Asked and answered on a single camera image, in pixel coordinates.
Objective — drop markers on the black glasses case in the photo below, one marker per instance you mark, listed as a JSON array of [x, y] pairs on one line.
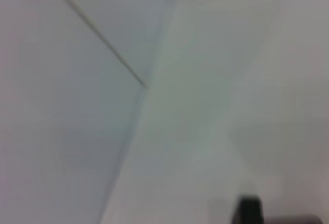
[[248, 211]]

